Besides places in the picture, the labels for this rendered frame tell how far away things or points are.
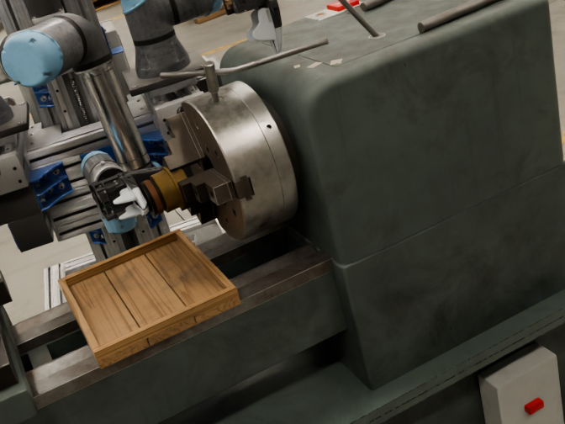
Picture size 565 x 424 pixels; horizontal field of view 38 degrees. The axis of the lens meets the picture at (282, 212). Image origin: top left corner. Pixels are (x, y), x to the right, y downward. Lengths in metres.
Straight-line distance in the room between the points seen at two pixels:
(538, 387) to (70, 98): 1.45
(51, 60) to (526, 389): 1.30
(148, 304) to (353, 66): 0.64
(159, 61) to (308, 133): 0.75
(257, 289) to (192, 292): 0.14
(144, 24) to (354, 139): 0.82
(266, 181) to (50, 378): 0.56
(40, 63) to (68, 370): 0.64
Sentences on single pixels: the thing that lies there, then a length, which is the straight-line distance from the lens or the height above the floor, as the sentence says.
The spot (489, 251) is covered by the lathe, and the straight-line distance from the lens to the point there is 1.89.
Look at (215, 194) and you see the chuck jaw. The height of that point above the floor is 1.09.
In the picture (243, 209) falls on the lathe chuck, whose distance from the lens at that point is 1.60.
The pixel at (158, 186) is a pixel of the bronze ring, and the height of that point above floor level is 1.11.
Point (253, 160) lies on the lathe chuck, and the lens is 1.58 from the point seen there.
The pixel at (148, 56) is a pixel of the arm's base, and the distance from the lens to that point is 2.23.
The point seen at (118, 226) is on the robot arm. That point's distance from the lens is 1.95.
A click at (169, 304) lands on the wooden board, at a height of 0.88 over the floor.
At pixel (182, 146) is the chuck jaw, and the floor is 1.15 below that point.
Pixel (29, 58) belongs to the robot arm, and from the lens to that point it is 1.82.
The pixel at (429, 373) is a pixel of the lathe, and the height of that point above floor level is 0.54.
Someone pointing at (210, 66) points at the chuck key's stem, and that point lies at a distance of 1.60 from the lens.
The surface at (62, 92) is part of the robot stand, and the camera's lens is 2.35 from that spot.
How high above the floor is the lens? 1.71
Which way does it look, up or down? 26 degrees down
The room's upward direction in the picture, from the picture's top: 15 degrees counter-clockwise
